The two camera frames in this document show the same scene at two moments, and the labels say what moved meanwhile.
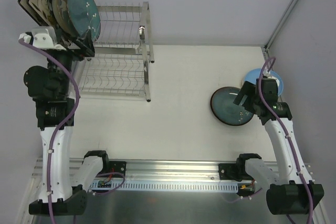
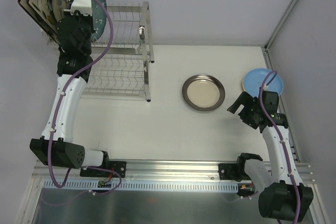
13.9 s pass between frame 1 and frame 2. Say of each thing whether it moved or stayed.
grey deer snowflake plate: stayed
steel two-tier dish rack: stayed
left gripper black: moved
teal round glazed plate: moved
